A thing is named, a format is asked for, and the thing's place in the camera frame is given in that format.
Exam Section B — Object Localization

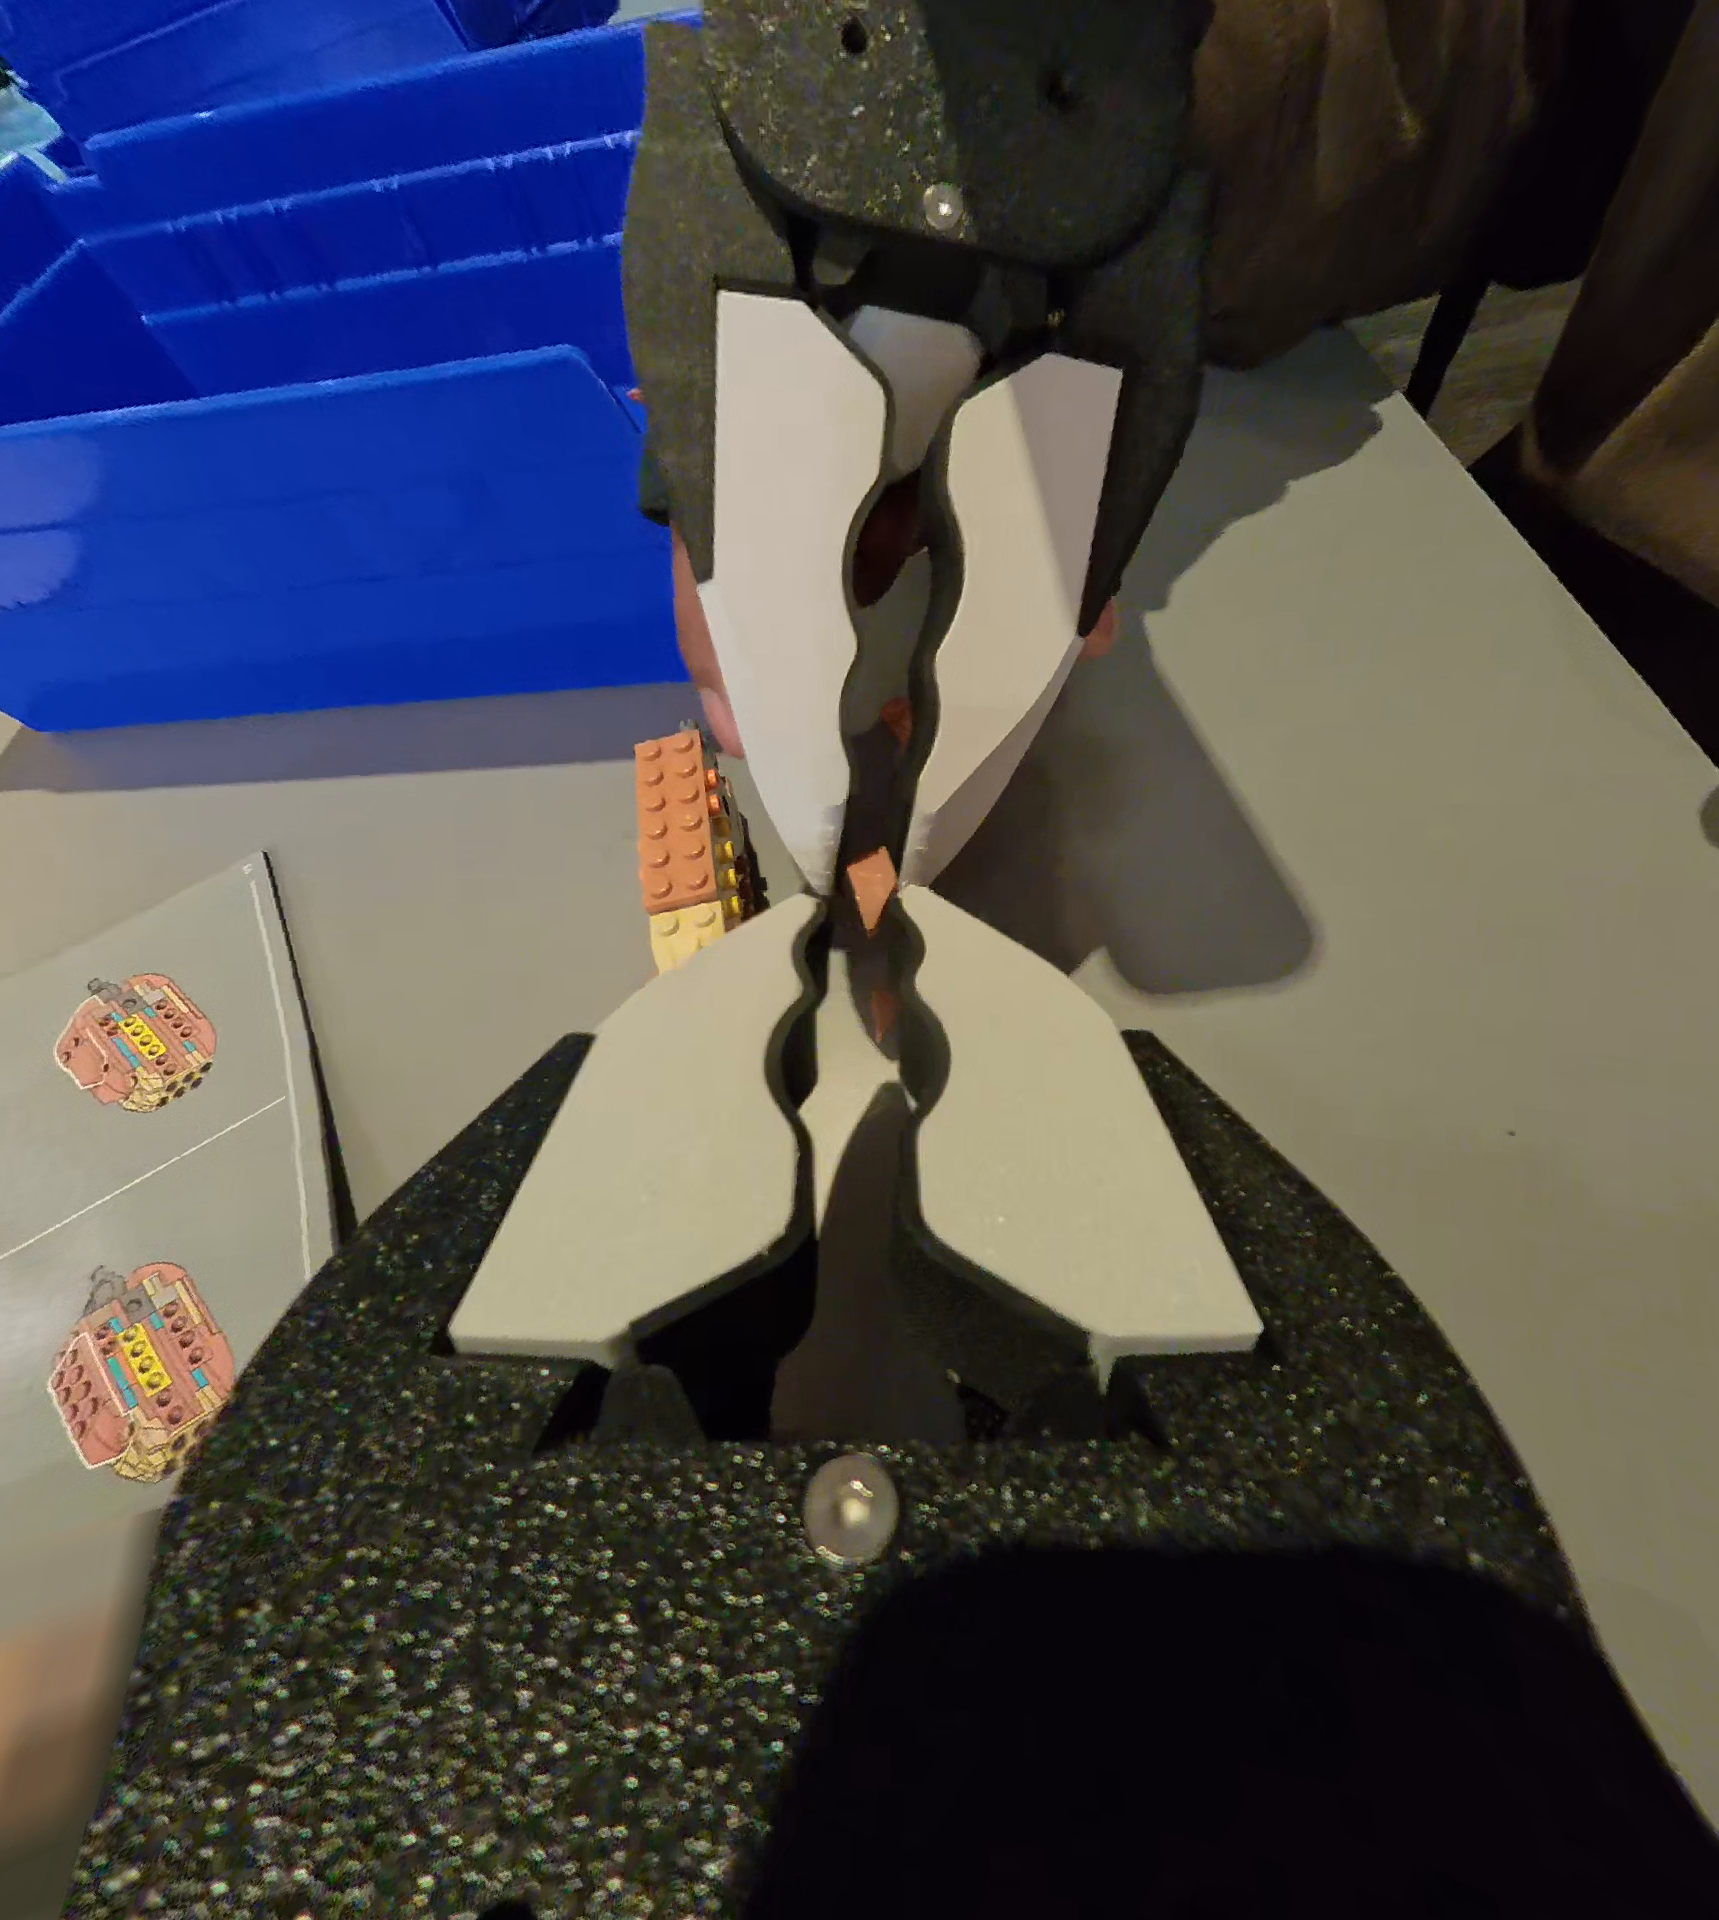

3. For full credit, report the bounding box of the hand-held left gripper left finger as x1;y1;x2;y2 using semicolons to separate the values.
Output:
444;889;831;1370

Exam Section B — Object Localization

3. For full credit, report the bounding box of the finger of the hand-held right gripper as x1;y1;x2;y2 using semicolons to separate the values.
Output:
688;288;895;896
895;347;1128;889

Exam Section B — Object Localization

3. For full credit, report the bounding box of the orange brick model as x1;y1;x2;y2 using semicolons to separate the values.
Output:
625;728;776;978

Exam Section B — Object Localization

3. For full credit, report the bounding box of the grey instruction booklet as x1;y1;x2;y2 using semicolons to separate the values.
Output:
0;852;350;1920

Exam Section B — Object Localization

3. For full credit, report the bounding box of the person's brown clothing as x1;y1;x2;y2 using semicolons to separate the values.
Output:
1187;0;1719;879

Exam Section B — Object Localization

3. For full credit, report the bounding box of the black chair leg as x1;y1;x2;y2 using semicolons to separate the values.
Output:
1403;274;1489;421

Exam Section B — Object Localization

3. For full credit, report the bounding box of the brown brick plate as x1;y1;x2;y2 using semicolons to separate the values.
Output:
841;693;927;1052

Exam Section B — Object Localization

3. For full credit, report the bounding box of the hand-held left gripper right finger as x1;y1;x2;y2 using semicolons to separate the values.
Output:
889;885;1266;1394

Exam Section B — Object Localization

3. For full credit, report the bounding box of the person's right hand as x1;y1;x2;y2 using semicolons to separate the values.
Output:
669;520;747;753

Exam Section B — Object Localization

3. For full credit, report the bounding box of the grey desk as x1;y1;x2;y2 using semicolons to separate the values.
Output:
0;317;1719;1920

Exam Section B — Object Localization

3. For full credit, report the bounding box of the blue plastic bin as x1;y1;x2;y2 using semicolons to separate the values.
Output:
38;66;651;325
0;146;697;737
0;0;700;145

